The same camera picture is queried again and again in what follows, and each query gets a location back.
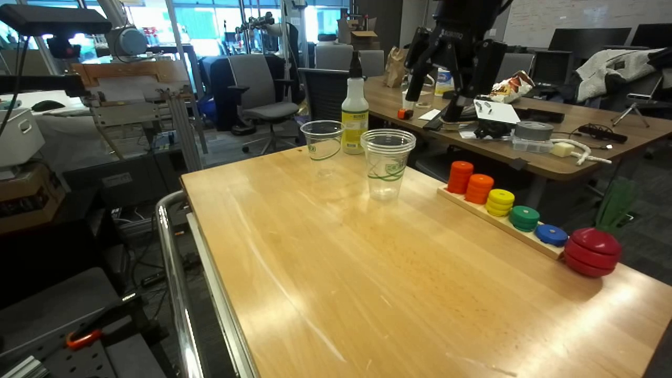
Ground yellow toy disc stack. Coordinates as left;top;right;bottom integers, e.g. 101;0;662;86
485;187;516;221

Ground wooden toy base strip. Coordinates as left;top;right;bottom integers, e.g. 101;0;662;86
436;185;571;260

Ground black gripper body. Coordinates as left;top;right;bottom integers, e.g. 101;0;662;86
430;0;515;53

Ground white spray bottle yellow label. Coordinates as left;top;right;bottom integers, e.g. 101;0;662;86
340;75;372;158

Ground cardboard box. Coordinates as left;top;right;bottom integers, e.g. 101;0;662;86
0;161;69;237

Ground dark office chair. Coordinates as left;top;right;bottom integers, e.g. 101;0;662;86
299;64;352;122

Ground brown paper bag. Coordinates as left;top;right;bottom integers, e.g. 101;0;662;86
383;45;410;90

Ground white jacket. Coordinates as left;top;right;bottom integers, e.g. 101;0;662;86
574;45;664;104

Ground green ribbed plastic object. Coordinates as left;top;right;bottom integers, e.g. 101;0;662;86
595;177;640;237

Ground black perforated breadboard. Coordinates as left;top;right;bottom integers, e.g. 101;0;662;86
39;332;171;378

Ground flat black remote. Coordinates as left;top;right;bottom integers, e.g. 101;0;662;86
576;122;631;147

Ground wooden office desk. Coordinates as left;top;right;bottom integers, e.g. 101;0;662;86
364;73;672;185

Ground green toy disc stack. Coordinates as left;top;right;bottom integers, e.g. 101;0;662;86
509;204;545;236

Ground white cable bundle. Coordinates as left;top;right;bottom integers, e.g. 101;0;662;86
549;134;616;167

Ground small white bottle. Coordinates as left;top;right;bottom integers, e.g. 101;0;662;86
433;64;455;101

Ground orange clamp handle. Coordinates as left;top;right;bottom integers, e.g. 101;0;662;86
65;328;105;352

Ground blue toy disc stack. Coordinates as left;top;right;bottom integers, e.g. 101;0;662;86
533;222;571;249

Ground snack chips bag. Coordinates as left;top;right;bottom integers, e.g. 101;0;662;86
489;69;537;107

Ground red-orange toy disc stack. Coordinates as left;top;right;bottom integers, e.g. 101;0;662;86
445;159;477;198

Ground orange toy disc stack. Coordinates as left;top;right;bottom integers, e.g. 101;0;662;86
465;171;497;208

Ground grey office chair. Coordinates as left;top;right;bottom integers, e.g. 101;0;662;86
224;53;301;153

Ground white printed paper sheet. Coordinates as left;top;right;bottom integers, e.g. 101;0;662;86
472;96;525;128

